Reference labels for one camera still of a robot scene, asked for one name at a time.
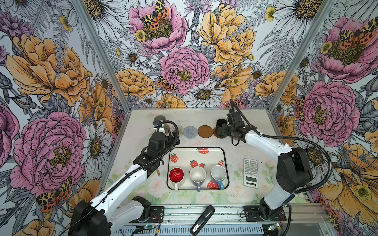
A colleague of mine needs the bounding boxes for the grey woven coaster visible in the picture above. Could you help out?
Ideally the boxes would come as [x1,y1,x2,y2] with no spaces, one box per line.
[184,126,198,139]

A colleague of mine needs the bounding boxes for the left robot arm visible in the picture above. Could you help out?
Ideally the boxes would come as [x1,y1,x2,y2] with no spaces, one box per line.
[61,121,180,236]

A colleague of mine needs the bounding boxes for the white calculator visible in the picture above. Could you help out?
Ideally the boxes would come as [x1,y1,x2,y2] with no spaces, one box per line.
[243,158,258,189]

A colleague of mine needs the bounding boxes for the white mug purple handle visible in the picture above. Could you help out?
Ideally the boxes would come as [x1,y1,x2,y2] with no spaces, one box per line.
[190,166,207,192]

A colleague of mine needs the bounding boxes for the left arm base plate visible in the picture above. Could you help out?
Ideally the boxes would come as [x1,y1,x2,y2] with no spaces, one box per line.
[119,206,164,223]

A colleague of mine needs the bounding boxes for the white mug blue handle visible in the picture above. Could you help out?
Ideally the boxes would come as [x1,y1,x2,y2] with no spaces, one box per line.
[211,165,227,190]

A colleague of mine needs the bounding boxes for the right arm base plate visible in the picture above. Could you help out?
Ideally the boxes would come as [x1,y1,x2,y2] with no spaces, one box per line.
[243,205,287,222]

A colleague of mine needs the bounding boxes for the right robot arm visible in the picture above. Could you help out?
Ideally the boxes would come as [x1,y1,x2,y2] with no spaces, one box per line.
[222,100,313,221]

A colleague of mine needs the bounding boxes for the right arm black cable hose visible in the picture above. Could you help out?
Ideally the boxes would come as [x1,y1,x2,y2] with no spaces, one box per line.
[229,99,333,236]

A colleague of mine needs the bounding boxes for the black stapler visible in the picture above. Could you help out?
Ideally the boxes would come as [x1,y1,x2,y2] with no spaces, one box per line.
[190,205,215,236]

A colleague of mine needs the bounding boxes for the plain brown wooden coaster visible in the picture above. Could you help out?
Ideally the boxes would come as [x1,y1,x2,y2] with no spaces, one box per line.
[198,125,213,139]

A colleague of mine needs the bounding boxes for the grey mug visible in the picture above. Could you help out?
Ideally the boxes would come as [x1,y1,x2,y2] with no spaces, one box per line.
[153,115,169,135]

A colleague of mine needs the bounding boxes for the red inside white mug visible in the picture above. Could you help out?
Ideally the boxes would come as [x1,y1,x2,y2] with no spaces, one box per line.
[168,167,185,192]

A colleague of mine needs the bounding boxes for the multicolour zigzag woven coaster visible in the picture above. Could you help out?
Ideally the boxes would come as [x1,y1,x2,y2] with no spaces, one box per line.
[177,125,184,137]

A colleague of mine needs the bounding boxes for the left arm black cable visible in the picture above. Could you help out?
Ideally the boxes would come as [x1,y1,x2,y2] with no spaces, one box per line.
[58,120,180,236]

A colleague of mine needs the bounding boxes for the white strawberry tray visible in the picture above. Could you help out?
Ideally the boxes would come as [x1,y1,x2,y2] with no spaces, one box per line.
[166,147,229,192]

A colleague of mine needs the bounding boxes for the black mug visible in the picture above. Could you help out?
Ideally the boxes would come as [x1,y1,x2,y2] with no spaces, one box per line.
[214,119,228,139]

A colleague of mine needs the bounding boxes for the scratched brown wooden coaster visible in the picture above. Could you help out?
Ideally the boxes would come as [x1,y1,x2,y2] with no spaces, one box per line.
[213,130,221,139]

